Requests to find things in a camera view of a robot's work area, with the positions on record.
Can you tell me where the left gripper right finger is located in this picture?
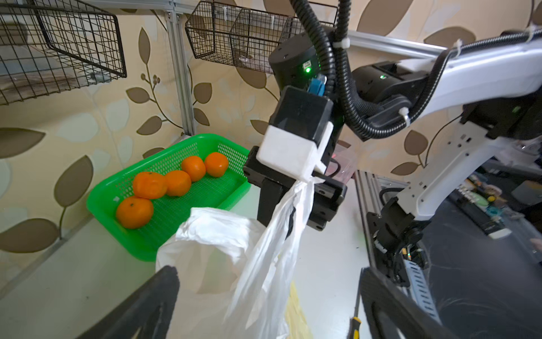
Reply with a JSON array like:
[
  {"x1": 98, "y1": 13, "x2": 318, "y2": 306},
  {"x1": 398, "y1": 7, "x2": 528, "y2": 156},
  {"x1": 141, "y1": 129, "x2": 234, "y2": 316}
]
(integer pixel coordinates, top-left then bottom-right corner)
[{"x1": 359, "y1": 267, "x2": 456, "y2": 338}]

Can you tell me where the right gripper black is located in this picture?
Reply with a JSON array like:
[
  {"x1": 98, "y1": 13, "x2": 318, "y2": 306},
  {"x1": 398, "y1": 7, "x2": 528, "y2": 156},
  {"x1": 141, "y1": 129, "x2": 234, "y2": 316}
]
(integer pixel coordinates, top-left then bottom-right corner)
[{"x1": 243, "y1": 145, "x2": 348, "y2": 232}]

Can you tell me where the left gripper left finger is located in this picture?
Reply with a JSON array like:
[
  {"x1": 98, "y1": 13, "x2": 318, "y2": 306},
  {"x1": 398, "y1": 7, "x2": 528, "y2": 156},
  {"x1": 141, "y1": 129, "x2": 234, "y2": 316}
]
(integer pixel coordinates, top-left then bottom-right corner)
[{"x1": 79, "y1": 266, "x2": 179, "y2": 338}]

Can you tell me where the white plastic bag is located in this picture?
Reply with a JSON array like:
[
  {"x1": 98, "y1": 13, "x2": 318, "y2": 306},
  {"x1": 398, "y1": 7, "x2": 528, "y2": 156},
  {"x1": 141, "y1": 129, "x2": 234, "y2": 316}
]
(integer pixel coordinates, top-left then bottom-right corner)
[{"x1": 156, "y1": 177, "x2": 320, "y2": 338}]

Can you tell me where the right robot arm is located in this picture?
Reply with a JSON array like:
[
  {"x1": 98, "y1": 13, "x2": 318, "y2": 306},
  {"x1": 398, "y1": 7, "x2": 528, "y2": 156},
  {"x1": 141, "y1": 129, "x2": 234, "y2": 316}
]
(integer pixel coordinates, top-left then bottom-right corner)
[{"x1": 244, "y1": 1, "x2": 541, "y2": 286}]

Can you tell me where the yellow black screwdriver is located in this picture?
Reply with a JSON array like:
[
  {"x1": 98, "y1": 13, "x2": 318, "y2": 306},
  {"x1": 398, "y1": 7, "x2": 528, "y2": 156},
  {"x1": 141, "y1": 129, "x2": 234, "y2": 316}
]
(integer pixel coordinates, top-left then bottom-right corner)
[{"x1": 347, "y1": 281, "x2": 361, "y2": 339}]

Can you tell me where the yellow plastic bag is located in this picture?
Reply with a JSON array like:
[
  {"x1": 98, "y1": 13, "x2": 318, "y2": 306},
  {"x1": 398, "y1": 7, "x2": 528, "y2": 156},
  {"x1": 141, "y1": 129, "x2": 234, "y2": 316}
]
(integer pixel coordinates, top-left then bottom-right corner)
[{"x1": 285, "y1": 282, "x2": 313, "y2": 339}]

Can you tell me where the orange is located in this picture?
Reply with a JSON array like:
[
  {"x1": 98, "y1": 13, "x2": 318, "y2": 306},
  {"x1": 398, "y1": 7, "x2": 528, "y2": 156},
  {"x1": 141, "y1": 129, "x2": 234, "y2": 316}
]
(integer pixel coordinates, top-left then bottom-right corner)
[
  {"x1": 165, "y1": 170, "x2": 191, "y2": 196},
  {"x1": 116, "y1": 196, "x2": 154, "y2": 230},
  {"x1": 132, "y1": 172, "x2": 167, "y2": 200},
  {"x1": 181, "y1": 155, "x2": 206, "y2": 182},
  {"x1": 204, "y1": 152, "x2": 229, "y2": 177}
]

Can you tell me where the green plastic basket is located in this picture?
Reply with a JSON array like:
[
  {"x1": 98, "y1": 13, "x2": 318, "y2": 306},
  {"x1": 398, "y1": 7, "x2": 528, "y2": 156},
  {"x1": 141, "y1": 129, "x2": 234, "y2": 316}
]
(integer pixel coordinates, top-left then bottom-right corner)
[{"x1": 87, "y1": 134, "x2": 251, "y2": 261}]

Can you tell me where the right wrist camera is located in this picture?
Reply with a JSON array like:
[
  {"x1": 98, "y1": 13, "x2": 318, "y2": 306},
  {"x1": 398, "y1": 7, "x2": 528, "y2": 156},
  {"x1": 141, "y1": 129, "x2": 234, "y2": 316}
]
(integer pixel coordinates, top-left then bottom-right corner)
[{"x1": 256, "y1": 86, "x2": 334, "y2": 182}]

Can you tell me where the right wire basket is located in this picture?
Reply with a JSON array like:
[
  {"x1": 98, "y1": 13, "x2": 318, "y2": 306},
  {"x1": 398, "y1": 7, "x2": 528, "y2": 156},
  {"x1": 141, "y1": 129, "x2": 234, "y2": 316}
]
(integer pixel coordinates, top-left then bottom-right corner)
[{"x1": 186, "y1": 1, "x2": 337, "y2": 81}]

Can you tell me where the wire basket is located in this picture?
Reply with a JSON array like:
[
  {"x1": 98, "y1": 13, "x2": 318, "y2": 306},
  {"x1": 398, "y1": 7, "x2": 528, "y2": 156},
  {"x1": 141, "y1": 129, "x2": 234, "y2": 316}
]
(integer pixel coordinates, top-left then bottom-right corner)
[
  {"x1": 186, "y1": 1, "x2": 337, "y2": 81},
  {"x1": 1, "y1": 1, "x2": 127, "y2": 105}
]

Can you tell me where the back wire basket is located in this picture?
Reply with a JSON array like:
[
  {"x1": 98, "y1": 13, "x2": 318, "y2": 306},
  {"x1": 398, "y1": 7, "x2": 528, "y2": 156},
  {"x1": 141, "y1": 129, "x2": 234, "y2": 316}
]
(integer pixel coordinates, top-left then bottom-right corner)
[{"x1": 1, "y1": 1, "x2": 127, "y2": 105}]

